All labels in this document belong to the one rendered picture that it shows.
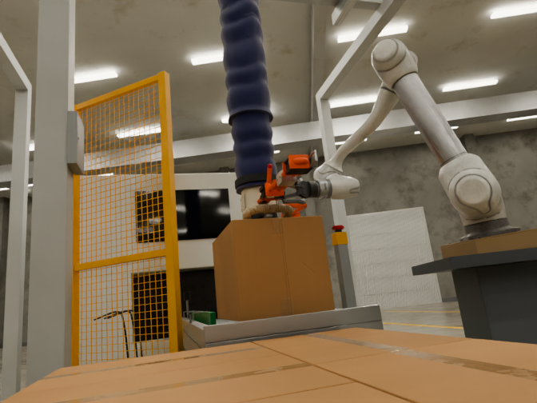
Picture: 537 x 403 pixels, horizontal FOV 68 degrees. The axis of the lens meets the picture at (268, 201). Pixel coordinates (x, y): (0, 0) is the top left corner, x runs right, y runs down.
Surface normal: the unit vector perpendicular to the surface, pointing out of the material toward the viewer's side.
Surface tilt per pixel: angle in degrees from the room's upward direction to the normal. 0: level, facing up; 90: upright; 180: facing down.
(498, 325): 90
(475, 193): 100
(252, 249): 90
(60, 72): 90
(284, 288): 90
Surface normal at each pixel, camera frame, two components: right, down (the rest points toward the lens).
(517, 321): -0.10, -0.22
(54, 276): 0.25, -0.25
